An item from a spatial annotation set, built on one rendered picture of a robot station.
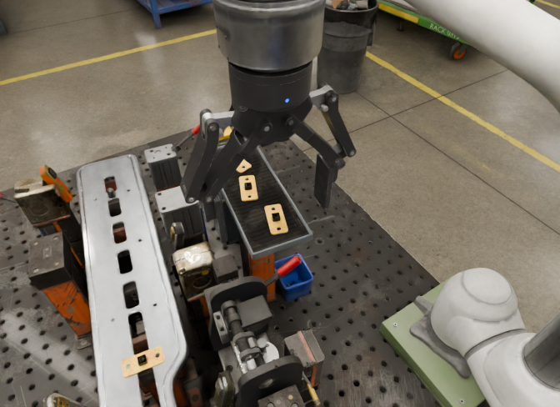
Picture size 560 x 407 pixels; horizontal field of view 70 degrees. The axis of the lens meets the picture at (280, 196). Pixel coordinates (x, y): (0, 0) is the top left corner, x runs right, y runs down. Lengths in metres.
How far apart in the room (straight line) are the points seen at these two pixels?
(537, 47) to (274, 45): 0.29
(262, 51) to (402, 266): 1.18
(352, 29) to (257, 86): 2.96
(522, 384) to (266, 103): 0.78
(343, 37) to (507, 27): 2.87
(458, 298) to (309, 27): 0.83
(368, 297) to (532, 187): 1.98
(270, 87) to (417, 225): 2.24
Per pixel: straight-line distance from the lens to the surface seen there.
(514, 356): 0.98
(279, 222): 0.88
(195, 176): 0.40
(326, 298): 1.31
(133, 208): 1.20
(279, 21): 0.31
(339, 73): 3.48
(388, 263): 1.44
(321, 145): 0.44
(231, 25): 0.33
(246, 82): 0.35
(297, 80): 0.35
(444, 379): 1.22
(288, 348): 0.82
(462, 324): 1.06
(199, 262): 0.93
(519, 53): 0.50
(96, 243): 1.15
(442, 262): 2.41
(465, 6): 0.49
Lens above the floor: 1.82
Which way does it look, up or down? 45 degrees down
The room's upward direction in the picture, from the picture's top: straight up
